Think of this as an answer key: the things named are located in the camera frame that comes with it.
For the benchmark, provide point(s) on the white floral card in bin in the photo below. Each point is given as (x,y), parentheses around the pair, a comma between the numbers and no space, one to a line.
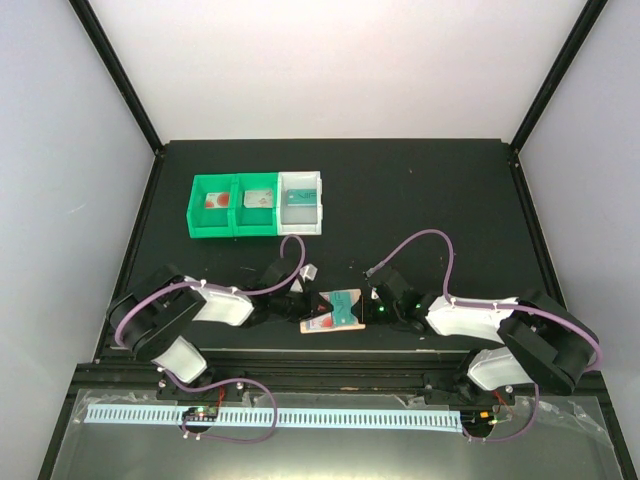
(258,198)

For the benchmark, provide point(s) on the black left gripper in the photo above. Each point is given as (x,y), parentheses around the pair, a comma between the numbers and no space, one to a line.
(311,307)

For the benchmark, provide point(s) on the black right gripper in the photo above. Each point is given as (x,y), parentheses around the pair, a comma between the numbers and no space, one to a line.
(362,312)

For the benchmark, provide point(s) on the teal VIP card in bin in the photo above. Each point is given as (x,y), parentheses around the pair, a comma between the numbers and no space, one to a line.
(301,198)

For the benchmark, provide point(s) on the right small circuit board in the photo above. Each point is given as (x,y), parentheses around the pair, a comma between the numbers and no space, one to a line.
(476,418)

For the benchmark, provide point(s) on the red circles card in bin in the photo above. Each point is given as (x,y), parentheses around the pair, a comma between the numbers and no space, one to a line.
(217,200)

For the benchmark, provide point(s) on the black frame post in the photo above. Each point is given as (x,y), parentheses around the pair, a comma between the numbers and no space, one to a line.
(104,48)
(572,45)

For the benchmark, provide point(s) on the small circuit board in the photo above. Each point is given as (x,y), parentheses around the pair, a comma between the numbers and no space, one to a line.
(476,418)
(200,414)

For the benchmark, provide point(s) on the right black frame post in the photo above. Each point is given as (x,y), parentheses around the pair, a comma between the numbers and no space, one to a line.
(572,45)

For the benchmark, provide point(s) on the left green plastic bin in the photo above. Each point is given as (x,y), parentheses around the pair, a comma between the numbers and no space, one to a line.
(209,211)

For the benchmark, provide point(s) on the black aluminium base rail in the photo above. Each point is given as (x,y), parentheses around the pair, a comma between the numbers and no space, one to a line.
(406,373)

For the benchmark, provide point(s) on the white translucent plastic bin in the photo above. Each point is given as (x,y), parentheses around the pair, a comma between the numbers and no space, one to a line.
(299,208)

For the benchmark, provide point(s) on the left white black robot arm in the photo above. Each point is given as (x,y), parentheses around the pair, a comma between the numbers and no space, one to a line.
(150,319)

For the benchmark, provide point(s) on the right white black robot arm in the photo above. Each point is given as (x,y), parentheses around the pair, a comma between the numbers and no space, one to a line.
(537,340)

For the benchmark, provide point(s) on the left small circuit board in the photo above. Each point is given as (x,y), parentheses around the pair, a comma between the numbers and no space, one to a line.
(200,414)

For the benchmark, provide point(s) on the red circles card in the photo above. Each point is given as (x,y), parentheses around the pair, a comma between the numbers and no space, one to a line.
(217,200)
(319,324)

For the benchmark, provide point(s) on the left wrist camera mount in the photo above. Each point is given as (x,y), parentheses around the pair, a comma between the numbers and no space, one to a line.
(304,278)

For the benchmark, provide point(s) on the middle green plastic bin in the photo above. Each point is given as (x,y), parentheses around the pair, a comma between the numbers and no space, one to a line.
(255,222)

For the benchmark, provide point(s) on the left black frame post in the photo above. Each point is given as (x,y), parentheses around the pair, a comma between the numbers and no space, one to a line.
(104,48)

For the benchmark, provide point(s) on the light blue slotted cable duct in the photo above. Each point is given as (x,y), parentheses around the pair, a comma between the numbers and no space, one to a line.
(310,418)

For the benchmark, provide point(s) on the teal vip card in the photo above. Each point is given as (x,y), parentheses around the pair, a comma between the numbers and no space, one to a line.
(301,198)
(342,302)

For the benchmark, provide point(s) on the green plastic bin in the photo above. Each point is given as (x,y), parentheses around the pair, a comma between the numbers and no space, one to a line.
(255,222)
(209,211)

